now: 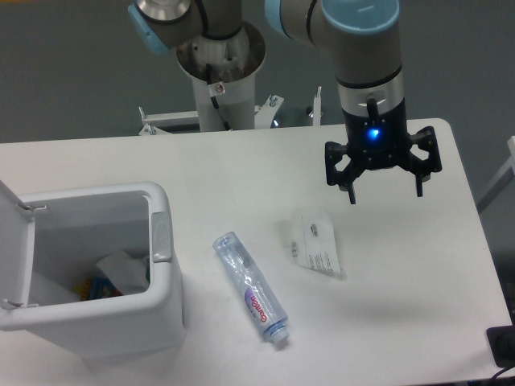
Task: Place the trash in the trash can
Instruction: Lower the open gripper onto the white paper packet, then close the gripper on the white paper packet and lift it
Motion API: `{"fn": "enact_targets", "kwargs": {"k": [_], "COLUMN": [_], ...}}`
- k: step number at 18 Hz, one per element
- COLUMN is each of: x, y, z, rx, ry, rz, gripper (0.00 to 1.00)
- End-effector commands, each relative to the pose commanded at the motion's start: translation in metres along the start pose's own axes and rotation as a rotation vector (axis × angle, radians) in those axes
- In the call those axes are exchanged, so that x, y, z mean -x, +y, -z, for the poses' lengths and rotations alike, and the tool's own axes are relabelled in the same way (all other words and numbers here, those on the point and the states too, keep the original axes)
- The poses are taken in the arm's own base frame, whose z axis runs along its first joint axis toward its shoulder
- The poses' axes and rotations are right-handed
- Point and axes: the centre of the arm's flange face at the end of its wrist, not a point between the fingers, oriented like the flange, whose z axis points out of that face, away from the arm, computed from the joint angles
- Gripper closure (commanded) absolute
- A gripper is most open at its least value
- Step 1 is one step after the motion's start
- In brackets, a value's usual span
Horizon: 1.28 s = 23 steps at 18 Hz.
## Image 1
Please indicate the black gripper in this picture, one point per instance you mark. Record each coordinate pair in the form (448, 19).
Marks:
(374, 136)

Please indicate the clear plastic wrapper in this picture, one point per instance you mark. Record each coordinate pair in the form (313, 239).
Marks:
(312, 242)

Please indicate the clear plastic water bottle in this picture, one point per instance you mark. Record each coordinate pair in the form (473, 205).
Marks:
(264, 308)

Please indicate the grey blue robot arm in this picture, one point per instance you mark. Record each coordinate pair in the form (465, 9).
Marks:
(362, 38)

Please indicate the white trash can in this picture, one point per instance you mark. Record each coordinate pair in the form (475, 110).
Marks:
(92, 270)

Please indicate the white trash can lid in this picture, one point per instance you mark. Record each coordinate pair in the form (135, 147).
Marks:
(17, 249)

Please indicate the black device at edge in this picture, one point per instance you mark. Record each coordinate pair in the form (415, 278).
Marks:
(501, 341)

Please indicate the crumpled white tissue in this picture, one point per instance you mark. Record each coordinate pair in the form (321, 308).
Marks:
(128, 274)

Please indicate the colourful snack package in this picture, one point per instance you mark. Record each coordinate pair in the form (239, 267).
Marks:
(94, 288)

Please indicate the white frame at right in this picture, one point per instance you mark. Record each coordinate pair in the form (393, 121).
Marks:
(499, 181)

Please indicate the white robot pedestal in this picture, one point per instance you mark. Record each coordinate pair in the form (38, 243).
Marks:
(223, 74)

